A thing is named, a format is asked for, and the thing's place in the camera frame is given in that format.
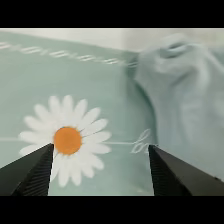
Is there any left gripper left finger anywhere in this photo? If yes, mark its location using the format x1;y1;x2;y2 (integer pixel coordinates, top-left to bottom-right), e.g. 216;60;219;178
0;142;55;197

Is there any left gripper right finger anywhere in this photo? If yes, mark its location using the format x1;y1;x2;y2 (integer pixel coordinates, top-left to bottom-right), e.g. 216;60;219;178
148;143;224;197

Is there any pale grey-blue polo shirt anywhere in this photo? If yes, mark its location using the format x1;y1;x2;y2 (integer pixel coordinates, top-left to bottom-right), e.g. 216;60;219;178
127;33;224;183

